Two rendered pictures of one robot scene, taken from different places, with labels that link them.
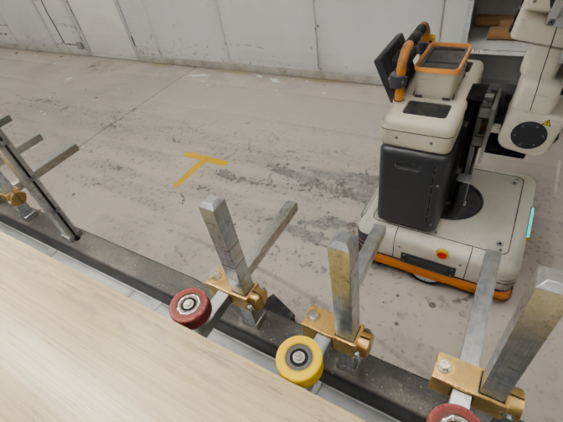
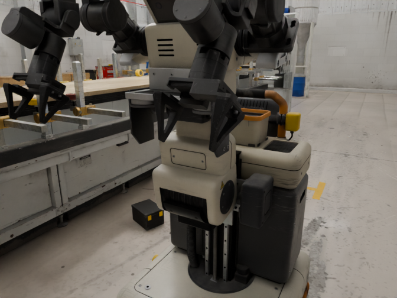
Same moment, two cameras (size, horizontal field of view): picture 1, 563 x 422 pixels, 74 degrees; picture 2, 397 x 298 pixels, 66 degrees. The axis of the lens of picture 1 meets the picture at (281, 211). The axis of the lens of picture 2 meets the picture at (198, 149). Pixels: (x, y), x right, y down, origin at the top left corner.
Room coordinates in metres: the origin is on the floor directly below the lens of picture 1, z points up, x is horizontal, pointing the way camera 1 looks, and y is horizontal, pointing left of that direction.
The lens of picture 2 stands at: (0.94, -1.82, 1.13)
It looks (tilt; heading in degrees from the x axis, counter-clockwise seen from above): 17 degrees down; 81
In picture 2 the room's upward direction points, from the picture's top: straight up
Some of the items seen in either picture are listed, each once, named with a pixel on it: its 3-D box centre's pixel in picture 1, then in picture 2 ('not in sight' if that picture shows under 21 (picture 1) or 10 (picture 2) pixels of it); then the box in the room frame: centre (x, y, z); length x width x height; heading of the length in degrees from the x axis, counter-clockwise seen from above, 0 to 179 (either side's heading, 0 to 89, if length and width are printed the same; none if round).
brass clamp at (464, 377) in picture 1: (474, 387); (0, 122); (0.22, -0.26, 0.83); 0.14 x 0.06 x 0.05; 52
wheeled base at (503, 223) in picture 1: (445, 216); (220, 292); (1.20, -0.76, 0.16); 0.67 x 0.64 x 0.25; 52
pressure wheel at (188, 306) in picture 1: (196, 317); (73, 101); (0.45, 0.22, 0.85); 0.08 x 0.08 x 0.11
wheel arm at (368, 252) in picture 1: (346, 296); (61, 118); (0.45, -0.10, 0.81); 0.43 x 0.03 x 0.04; 142
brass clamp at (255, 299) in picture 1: (237, 290); (84, 110); (0.53, 0.14, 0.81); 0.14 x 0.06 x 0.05; 52
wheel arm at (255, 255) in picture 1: (251, 261); (96, 111); (0.61, 0.10, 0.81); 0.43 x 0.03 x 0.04; 142
